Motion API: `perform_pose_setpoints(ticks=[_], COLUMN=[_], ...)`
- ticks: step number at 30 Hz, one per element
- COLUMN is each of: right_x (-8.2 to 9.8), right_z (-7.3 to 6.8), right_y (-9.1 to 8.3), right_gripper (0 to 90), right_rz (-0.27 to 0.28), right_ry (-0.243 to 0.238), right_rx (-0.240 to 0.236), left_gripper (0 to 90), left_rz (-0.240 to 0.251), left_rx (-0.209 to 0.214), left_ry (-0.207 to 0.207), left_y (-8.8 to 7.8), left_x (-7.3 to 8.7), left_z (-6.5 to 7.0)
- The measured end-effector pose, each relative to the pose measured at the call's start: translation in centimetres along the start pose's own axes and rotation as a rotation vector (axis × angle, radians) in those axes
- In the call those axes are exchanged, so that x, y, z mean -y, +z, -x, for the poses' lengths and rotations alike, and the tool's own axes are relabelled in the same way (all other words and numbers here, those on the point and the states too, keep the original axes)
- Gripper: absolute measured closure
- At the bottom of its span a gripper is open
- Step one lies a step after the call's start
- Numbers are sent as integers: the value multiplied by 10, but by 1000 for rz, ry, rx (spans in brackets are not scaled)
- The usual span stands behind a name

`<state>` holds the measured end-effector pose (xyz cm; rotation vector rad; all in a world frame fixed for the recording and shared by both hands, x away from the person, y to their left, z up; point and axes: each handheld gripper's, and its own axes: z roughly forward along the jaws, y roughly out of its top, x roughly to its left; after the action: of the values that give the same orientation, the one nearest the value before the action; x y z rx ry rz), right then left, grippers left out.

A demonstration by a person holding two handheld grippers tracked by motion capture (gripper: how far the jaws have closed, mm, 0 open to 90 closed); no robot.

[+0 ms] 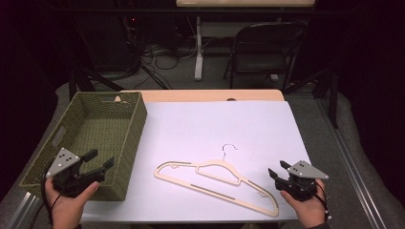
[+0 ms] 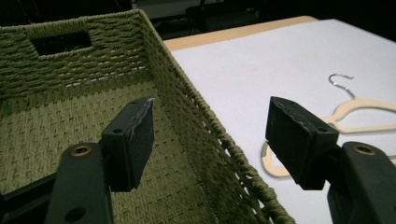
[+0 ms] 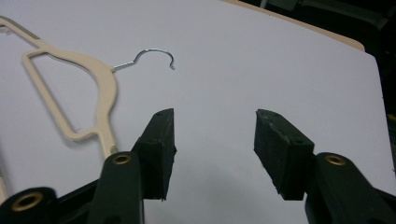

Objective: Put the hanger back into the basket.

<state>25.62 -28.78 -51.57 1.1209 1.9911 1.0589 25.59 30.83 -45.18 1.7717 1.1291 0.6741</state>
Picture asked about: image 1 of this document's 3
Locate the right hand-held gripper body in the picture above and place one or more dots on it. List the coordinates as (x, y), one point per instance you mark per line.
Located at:
(301, 181)

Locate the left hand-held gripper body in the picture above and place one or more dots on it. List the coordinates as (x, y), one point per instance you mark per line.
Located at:
(68, 173)

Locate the person's right hand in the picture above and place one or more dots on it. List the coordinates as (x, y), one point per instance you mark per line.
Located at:
(306, 208)

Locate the person's left hand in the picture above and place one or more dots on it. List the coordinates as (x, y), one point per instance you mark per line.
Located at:
(68, 205)

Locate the green woven basket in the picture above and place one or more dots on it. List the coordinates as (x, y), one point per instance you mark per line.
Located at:
(92, 143)

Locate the beige clothes hanger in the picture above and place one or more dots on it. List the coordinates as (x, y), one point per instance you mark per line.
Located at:
(219, 183)

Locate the black tripod stand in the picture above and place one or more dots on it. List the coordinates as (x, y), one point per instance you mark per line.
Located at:
(318, 89)
(92, 78)

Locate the black folding chair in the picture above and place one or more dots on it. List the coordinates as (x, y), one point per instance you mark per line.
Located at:
(264, 52)

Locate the white desk leg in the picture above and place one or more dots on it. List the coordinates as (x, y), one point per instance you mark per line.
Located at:
(198, 47)

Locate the metal floor rail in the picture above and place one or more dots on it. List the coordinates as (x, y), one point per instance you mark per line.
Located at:
(22, 210)
(348, 165)

